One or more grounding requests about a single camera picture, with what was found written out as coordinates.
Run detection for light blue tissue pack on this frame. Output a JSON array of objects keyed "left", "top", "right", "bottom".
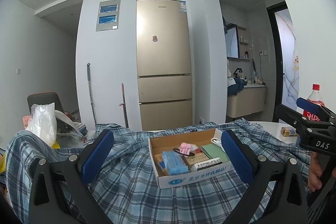
[{"left": 161, "top": 151, "right": 190, "bottom": 177}]

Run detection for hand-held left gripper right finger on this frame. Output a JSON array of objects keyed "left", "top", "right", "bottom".
[{"left": 220, "top": 129, "right": 308, "bottom": 224}]

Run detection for blue plaid cloth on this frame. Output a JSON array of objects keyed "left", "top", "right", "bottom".
[{"left": 5, "top": 119, "right": 328, "bottom": 224}]

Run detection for gold three-door refrigerator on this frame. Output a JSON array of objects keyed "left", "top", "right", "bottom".
[{"left": 136, "top": 0, "right": 193, "bottom": 131}]

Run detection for wall shelf with bottles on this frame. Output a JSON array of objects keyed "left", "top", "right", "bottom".
[{"left": 238, "top": 26, "right": 250, "bottom": 59}]

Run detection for white hanging plush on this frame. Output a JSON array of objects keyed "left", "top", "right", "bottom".
[{"left": 226, "top": 59, "right": 234, "bottom": 88}]

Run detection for white plastic bag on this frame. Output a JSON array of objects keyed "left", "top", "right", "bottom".
[{"left": 26, "top": 103, "right": 87, "bottom": 148}]

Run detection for grey chair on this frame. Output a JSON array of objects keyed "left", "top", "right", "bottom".
[{"left": 27, "top": 92, "right": 65, "bottom": 116}]

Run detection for small yellow box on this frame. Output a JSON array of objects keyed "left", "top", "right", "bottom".
[{"left": 280, "top": 126, "right": 299, "bottom": 137}]

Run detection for white black small carton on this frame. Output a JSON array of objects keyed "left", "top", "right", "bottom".
[{"left": 189, "top": 153, "right": 224, "bottom": 173}]

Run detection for green notebook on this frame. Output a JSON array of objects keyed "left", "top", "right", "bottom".
[{"left": 201, "top": 144, "right": 230, "bottom": 164}]

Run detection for bathroom mirror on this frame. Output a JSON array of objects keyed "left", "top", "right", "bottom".
[{"left": 226, "top": 22, "right": 240, "bottom": 59}]

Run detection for person's right hand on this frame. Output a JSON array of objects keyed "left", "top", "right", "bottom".
[{"left": 307, "top": 152, "right": 324, "bottom": 192}]

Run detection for red iced tea bottle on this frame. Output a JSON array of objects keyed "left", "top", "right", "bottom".
[{"left": 303, "top": 84, "right": 325, "bottom": 122}]

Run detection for beige bathroom vanity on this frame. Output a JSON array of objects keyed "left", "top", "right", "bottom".
[{"left": 226, "top": 85, "right": 268, "bottom": 118}]

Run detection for white cardboard box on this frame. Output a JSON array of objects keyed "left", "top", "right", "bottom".
[{"left": 148, "top": 128, "right": 233, "bottom": 189}]

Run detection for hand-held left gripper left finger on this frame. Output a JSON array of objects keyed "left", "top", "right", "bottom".
[{"left": 28, "top": 129, "right": 114, "bottom": 224}]

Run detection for grey wall electrical panel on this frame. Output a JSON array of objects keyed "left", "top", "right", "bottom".
[{"left": 95, "top": 0, "right": 121, "bottom": 32}]

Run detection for dark blue clothes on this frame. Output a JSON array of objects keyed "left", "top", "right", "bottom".
[{"left": 227, "top": 78, "right": 246, "bottom": 96}]

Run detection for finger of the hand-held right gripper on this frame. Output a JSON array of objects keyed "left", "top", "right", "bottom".
[
  {"left": 296, "top": 97, "right": 336, "bottom": 123},
  {"left": 272, "top": 104, "right": 306, "bottom": 133}
]

